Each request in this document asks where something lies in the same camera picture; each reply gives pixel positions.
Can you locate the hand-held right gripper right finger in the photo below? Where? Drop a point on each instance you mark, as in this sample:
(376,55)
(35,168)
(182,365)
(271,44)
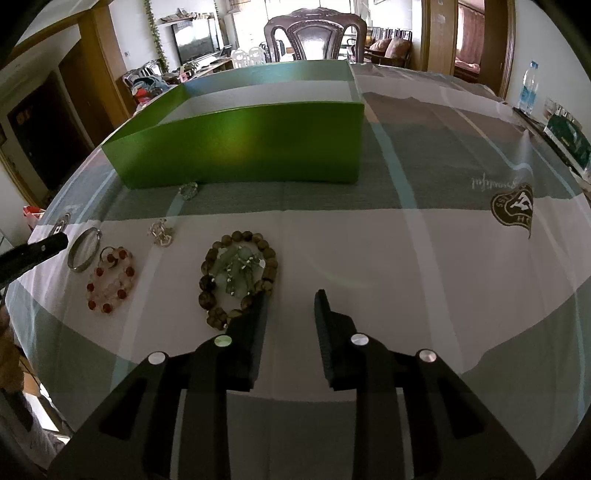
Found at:
(325,337)

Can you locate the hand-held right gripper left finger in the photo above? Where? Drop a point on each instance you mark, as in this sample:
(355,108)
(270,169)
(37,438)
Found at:
(251,350)

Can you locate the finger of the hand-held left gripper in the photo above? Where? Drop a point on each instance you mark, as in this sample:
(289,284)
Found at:
(32,256)

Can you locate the silver metal bangle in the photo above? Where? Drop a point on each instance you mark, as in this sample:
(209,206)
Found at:
(74,258)

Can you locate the green cardboard box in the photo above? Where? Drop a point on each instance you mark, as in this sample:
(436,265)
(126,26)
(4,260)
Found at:
(240,147)

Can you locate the small silver charm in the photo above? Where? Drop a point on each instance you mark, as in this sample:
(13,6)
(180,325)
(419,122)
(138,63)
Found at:
(160,233)

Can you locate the pile of household clutter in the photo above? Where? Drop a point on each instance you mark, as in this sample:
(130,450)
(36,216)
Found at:
(150,87)

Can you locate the green vine garland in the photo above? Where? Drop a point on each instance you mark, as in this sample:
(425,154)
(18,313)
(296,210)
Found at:
(159,37)

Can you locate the flat screen television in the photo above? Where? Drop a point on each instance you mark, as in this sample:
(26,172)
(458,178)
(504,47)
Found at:
(196,39)

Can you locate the brown cushioned sofa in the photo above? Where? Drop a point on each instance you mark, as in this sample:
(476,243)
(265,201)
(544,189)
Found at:
(390,48)

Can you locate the dark carved wooden chair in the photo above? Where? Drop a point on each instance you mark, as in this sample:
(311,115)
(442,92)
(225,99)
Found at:
(318,34)

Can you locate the dark green package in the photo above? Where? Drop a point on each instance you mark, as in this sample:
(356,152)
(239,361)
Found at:
(568,134)

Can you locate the clear plastic water bottle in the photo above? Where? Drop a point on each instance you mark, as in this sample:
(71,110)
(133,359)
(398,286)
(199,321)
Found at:
(528,90)

